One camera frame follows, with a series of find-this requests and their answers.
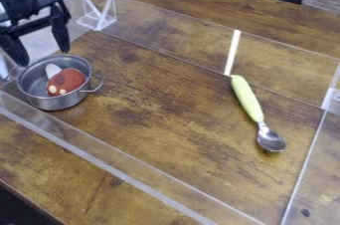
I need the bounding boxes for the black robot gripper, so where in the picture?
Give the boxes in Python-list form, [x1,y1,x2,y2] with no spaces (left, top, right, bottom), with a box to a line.
[0,0,71,67]

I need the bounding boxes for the small silver metal pot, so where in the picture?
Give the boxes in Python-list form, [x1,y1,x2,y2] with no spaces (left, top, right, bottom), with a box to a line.
[16,55,104,111]

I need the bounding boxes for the red and white toy mushroom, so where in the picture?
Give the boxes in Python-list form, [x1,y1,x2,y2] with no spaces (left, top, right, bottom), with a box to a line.
[46,64,87,97]

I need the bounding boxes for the clear acrylic front barrier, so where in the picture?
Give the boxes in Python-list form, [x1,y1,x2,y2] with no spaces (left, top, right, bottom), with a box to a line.
[0,91,264,225]

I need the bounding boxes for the clear acrylic triangular bracket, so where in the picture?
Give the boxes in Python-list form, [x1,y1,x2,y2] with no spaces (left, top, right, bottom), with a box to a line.
[76,0,118,31]

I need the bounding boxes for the spoon with green handle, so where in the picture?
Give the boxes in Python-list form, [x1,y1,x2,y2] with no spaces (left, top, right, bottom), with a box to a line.
[231,75,287,152]

